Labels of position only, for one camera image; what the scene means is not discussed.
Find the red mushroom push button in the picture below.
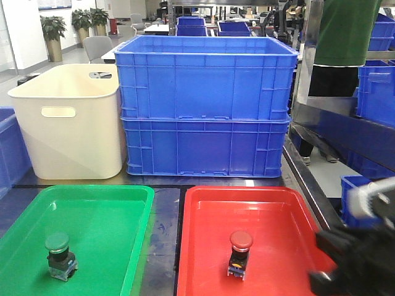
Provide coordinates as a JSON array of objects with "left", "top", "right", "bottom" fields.
[{"left": 227, "top": 231, "right": 253, "bottom": 281}]

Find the red plastic tray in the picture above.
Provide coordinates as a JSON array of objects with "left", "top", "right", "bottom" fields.
[{"left": 177, "top": 186, "right": 334, "bottom": 295}]

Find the stacked blue crate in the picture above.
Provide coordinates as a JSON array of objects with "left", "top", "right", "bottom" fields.
[
  {"left": 115, "top": 35, "right": 297, "bottom": 120},
  {"left": 122, "top": 117, "right": 290, "bottom": 178}
]

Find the green plastic tray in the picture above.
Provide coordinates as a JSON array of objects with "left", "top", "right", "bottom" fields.
[{"left": 1, "top": 185, "right": 154, "bottom": 295}]

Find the upper stacked blue crate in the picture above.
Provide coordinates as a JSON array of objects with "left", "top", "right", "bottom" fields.
[{"left": 115, "top": 35, "right": 297, "bottom": 120}]

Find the cream plastic basket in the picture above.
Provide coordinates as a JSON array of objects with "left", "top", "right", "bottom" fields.
[{"left": 7, "top": 64, "right": 126, "bottom": 179}]

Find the potted plant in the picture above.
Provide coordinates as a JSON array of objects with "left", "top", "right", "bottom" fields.
[{"left": 40, "top": 15, "right": 67, "bottom": 62}]

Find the green mushroom push button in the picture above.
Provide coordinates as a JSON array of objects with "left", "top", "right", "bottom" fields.
[{"left": 44, "top": 232, "right": 78, "bottom": 282}]

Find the grey chair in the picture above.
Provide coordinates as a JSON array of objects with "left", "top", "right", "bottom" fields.
[{"left": 83, "top": 36, "right": 113, "bottom": 64}]

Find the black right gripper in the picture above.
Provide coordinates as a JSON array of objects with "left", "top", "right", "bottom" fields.
[{"left": 309, "top": 178, "right": 394, "bottom": 295}]

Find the person in green shirt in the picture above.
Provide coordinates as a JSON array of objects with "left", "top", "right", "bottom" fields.
[{"left": 297, "top": 0, "right": 383, "bottom": 166}]

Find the lower stacked blue crate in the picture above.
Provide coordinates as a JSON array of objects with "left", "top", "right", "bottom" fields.
[{"left": 122, "top": 117, "right": 290, "bottom": 178}]

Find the stainless steel shelf rack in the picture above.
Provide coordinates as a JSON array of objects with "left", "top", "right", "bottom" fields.
[{"left": 282, "top": 0, "right": 395, "bottom": 229}]

